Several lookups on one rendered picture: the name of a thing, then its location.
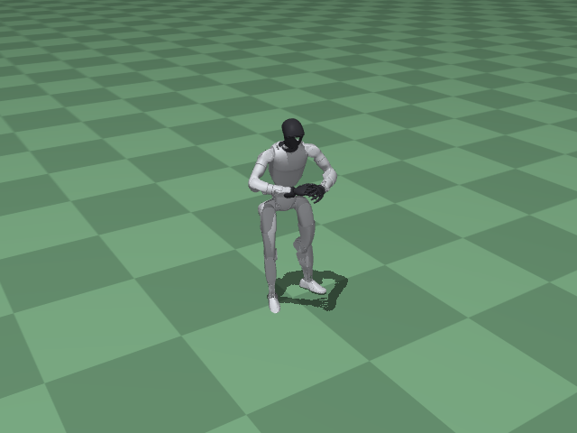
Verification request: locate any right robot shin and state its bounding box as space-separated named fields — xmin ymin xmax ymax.
xmin=263 ymin=249 xmax=277 ymax=298

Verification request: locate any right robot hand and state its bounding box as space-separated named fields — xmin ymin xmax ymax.
xmin=284 ymin=183 xmax=319 ymax=199

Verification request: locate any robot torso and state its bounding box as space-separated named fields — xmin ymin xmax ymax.
xmin=269 ymin=139 xmax=308 ymax=211

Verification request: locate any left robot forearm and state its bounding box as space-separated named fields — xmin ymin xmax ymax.
xmin=319 ymin=169 xmax=337 ymax=192

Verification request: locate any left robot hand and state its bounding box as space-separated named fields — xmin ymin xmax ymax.
xmin=307 ymin=183 xmax=325 ymax=204

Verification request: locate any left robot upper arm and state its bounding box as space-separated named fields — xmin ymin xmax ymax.
xmin=305 ymin=143 xmax=332 ymax=178

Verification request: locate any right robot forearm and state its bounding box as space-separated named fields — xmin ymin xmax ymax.
xmin=250 ymin=178 xmax=291 ymax=198

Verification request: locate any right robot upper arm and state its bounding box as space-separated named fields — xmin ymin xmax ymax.
xmin=248 ymin=148 xmax=274 ymax=192

